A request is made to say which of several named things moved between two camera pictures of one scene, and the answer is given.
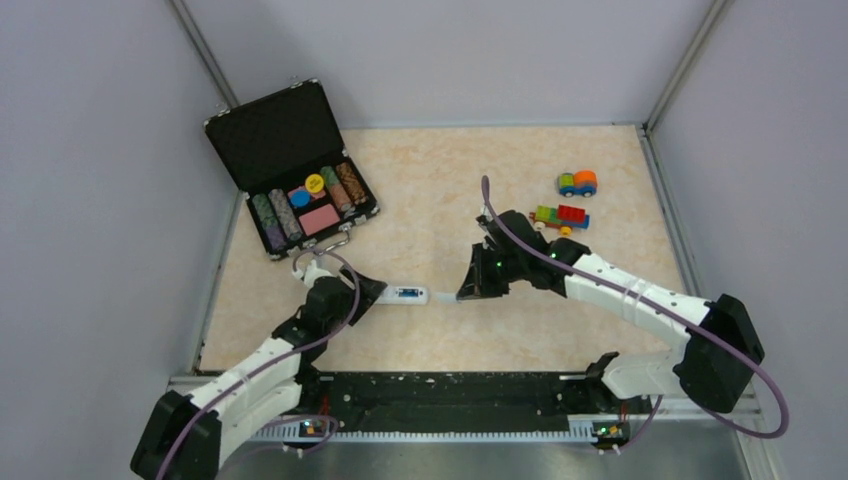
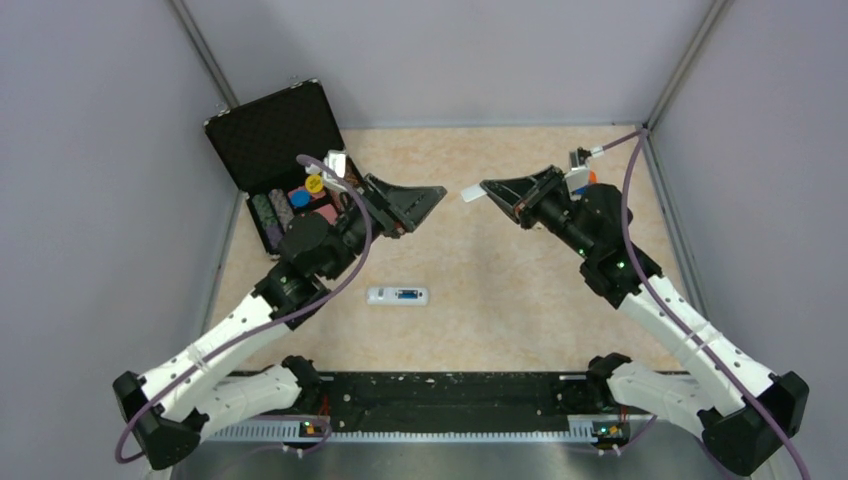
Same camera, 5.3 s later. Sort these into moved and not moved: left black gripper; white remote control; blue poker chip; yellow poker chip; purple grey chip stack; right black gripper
Moved: right black gripper; left black gripper
Not moved: yellow poker chip; purple grey chip stack; blue poker chip; white remote control
